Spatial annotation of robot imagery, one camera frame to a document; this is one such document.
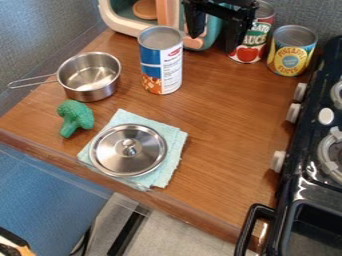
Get cream and teal toy appliance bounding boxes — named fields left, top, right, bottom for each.
left=96, top=0, right=225, bottom=52

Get yellow pineapple can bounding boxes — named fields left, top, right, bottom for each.
left=265, top=24, right=320, bottom=78

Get silver lid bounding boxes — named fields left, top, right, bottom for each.
left=88, top=123, right=169, bottom=178

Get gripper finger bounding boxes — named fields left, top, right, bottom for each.
left=223, top=15, right=257, bottom=55
left=183, top=2, right=209, bottom=40

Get green toy broccoli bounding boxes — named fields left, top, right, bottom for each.
left=56, top=99, right=97, bottom=139

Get toy stove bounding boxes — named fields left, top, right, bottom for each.
left=233, top=35, right=342, bottom=256

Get green cloth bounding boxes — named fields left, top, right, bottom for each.
left=74, top=108, right=190, bottom=192

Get white and blue can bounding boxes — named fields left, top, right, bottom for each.
left=136, top=25, right=186, bottom=96

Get red tomato can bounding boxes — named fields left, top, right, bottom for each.
left=225, top=0, right=278, bottom=65

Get silver pot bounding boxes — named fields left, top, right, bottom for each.
left=6, top=51, right=123, bottom=103

